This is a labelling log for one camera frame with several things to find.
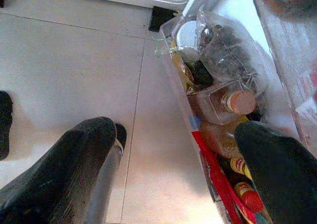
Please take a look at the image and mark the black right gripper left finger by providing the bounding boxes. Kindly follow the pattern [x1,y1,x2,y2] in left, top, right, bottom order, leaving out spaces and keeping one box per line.
[0,116,117,224]

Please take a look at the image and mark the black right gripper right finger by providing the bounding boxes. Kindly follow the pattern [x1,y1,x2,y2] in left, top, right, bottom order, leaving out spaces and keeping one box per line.
[234,121,317,224]

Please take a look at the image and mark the clear fridge door bin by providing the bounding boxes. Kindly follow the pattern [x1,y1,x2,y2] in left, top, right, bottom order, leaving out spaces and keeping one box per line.
[159,10,274,224]
[250,0,317,158]

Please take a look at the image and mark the black fridge hinge foot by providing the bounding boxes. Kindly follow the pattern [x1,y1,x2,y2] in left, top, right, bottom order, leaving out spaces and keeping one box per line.
[148,5,178,33]

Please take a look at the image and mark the dark sauce bottle red cap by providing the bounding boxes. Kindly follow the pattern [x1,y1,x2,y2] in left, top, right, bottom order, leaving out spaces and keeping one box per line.
[217,154,264,214]

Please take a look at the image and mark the grey robot leg black foot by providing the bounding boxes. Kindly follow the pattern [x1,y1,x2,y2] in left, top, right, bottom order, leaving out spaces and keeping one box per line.
[83,123,127,224]

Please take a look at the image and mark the red plastic packet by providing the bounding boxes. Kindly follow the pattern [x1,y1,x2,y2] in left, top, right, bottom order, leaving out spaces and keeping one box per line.
[192,129,248,224]

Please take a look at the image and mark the amber glass jar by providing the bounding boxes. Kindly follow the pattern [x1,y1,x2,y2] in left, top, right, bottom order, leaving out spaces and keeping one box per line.
[199,119,248,160]

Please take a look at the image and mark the glass bottle with cork stopper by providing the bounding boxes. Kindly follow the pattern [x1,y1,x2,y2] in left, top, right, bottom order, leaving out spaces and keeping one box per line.
[188,81,258,125]

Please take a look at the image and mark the dark leafy greens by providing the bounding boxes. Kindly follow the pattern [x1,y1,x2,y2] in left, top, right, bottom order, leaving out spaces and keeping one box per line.
[185,59,215,88]

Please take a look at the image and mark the clear bag with dark contents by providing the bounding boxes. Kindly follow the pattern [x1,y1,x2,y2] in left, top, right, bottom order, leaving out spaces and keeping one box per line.
[195,5,269,96]

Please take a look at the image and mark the yellow packet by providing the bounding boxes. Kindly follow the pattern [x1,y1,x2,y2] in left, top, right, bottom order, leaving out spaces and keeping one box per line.
[170,40,196,91]

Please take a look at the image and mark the green twist tie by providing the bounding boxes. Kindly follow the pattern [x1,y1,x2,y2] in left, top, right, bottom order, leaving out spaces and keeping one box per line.
[152,34,179,58]

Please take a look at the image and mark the white lid jar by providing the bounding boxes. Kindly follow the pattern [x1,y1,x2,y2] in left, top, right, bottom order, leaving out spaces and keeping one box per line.
[177,20,199,49]

